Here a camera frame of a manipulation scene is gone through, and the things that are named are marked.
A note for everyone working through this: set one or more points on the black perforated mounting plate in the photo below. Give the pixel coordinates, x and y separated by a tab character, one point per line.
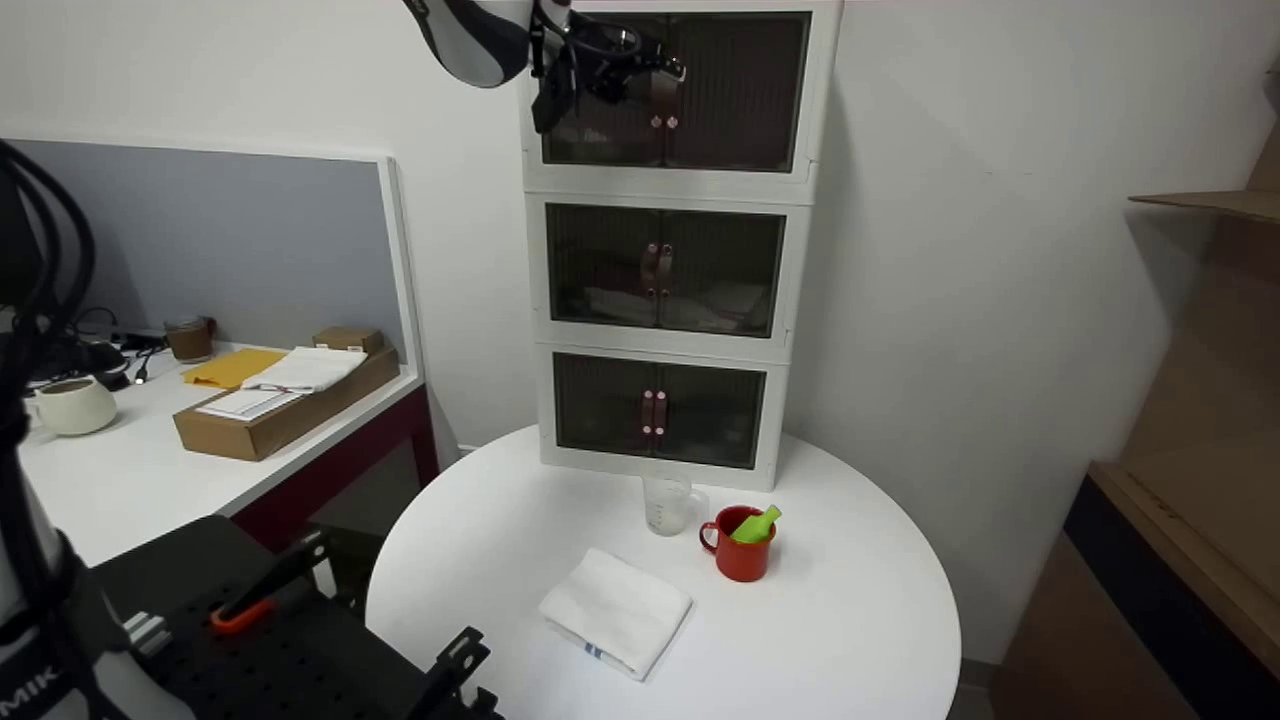
264	673

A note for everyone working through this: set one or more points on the white framed grey partition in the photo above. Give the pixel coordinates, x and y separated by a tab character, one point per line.
243	224

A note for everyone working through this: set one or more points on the white stacked plastic cabinet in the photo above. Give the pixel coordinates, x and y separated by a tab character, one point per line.
665	188

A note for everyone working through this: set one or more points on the cardboard box with black band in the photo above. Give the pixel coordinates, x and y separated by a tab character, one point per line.
1145	625

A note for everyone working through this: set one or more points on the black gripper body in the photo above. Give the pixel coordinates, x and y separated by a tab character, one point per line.
582	61

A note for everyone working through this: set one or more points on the red mug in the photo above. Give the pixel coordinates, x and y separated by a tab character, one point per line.
743	558

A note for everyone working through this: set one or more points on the clear plastic cup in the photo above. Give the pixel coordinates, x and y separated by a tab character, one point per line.
665	511

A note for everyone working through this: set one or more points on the yellow envelope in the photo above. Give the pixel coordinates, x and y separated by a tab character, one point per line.
232	365

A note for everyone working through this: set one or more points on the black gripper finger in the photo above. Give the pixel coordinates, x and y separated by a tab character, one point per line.
647	54
639	80

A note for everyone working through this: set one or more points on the small brown block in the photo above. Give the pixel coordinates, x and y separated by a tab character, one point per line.
194	337

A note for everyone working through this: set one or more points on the dark translucent cabinet door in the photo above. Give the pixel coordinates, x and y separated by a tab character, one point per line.
709	413
602	134
743	93
602	404
602	267
722	273

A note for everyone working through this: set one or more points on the flat cardboard tray box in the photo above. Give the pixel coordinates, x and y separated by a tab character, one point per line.
282	423

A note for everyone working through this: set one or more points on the white folded cloth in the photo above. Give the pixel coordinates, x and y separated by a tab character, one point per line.
617	609

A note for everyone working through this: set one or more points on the round white table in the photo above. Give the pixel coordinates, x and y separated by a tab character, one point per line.
824	625

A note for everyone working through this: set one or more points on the white bowl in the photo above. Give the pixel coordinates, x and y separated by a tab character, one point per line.
74	404

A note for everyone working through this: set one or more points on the white paper sheets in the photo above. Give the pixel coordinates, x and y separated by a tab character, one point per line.
286	379

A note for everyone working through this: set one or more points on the cardboard box with open flap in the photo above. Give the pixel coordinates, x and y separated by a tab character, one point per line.
1223	203

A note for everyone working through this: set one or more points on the green item in mug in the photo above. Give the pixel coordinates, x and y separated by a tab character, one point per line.
753	527

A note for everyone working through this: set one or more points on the white desk with red front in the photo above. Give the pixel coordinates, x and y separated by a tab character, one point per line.
144	484

